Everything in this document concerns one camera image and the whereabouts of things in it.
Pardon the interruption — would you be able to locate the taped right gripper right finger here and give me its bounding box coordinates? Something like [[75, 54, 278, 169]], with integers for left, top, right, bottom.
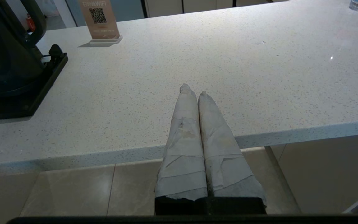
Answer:
[[199, 91, 267, 215]]

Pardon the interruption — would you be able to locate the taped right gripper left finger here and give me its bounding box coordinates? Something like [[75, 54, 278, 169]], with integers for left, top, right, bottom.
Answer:
[[155, 83, 208, 215]]

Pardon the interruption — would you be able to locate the black electric kettle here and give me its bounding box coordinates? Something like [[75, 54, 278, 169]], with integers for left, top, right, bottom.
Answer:
[[0, 0, 47, 97]]

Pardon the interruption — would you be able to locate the acrylic WiFi QR sign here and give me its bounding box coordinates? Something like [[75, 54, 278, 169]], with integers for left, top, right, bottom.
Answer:
[[78, 0, 123, 44]]

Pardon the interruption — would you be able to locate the black rectangular serving tray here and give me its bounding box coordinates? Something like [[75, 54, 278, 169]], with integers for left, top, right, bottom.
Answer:
[[0, 44, 68, 122]]

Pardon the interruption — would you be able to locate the red bag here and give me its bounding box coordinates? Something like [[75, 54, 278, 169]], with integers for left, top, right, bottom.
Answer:
[[27, 14, 36, 32]]

